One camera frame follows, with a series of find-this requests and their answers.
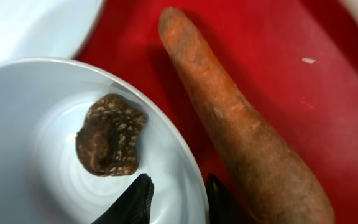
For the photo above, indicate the light blue bowl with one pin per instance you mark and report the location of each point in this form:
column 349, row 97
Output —
column 43, row 102

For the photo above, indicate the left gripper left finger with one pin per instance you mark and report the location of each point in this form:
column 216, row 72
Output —
column 133, row 205

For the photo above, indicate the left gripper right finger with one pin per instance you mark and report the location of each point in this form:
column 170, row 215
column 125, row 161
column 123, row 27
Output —
column 223, row 207

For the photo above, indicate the red serving tray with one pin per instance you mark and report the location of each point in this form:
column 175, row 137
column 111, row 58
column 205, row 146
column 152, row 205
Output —
column 295, row 61

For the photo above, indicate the dark dried mushroom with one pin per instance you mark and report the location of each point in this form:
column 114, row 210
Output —
column 106, row 144

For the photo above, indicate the orange carrot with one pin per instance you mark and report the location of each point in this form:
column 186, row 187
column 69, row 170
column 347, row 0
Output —
column 277, row 184

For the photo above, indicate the large light blue plate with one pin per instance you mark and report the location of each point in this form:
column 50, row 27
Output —
column 46, row 28

